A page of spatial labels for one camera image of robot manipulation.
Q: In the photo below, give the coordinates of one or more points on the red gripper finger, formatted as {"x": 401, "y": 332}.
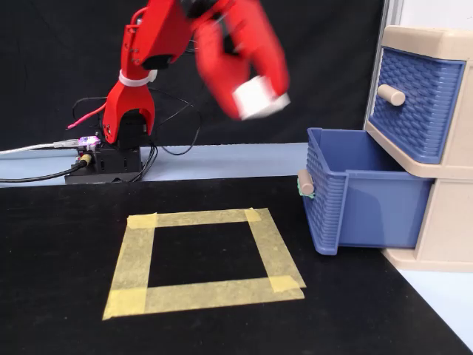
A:
{"x": 216, "y": 66}
{"x": 268, "y": 48}

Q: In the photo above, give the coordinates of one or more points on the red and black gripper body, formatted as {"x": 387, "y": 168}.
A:
{"x": 221, "y": 9}

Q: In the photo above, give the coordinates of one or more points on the white cube block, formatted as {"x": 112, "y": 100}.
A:
{"x": 255, "y": 98}

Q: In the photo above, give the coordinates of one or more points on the beige plastic drawer cabinet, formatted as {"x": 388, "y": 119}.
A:
{"x": 456, "y": 214}

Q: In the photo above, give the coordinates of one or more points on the white zip tie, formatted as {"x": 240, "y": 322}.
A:
{"x": 136, "y": 80}

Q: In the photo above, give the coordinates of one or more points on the lit controller board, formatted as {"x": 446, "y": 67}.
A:
{"x": 88, "y": 141}

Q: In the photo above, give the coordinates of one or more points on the yellow masking tape strip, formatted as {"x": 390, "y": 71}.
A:
{"x": 207, "y": 297}
{"x": 275, "y": 251}
{"x": 203, "y": 217}
{"x": 131, "y": 266}

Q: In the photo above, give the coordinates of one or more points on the black backdrop curtain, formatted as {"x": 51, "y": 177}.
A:
{"x": 55, "y": 55}

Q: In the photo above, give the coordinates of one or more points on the black table mat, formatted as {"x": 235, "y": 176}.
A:
{"x": 55, "y": 259}

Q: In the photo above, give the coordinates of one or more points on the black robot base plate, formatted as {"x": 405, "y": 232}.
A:
{"x": 111, "y": 166}

